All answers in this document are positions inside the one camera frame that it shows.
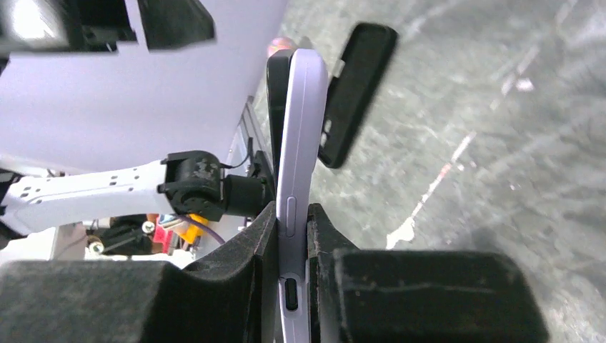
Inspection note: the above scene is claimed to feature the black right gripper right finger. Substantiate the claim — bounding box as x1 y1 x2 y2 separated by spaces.
308 204 550 342

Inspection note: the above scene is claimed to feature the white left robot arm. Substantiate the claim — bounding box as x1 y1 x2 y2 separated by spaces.
1 1 287 237

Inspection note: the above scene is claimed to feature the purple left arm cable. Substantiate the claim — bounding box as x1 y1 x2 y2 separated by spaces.
177 214 227 246

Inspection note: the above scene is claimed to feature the black smartphone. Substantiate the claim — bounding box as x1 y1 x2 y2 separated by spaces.
266 49 295 186

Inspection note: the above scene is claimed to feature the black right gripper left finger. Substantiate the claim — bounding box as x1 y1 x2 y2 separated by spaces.
1 204 277 342

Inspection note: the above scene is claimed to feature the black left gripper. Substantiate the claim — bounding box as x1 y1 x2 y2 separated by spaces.
1 0 216 59

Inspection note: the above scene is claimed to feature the black phone case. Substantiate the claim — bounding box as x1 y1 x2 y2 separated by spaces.
318 22 398 169

